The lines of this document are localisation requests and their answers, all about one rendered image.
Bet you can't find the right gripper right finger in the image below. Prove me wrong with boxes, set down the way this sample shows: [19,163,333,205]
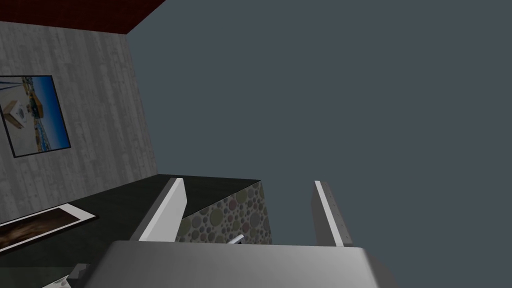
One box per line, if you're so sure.
[311,180,354,248]

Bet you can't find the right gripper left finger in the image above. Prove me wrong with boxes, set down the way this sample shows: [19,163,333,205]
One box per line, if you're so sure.
[129,177,188,243]

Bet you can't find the spotted cabinet with dark top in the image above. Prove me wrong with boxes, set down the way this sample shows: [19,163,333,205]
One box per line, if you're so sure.
[0,173,273,288]

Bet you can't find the framed blue wall picture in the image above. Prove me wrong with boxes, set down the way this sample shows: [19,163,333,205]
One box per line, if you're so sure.
[0,74,72,159]

